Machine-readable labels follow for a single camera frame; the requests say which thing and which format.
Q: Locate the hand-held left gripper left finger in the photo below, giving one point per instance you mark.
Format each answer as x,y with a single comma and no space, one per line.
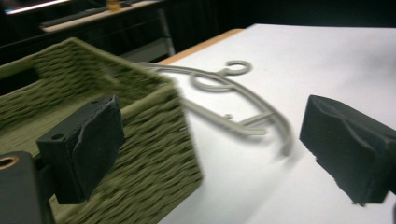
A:
84,146

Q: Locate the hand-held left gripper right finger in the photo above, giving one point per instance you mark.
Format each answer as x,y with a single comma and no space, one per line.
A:
348,146

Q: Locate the green woven basket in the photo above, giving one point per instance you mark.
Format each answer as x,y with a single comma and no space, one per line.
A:
149,149

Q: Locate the grey plastic clothes hanger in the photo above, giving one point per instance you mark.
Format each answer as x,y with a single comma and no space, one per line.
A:
267,109
218,119

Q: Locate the wooden desk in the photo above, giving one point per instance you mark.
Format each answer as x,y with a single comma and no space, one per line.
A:
93,18

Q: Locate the yellow object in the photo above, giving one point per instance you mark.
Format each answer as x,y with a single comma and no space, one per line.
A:
113,5

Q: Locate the lit monitor edge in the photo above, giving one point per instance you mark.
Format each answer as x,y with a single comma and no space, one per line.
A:
34,6

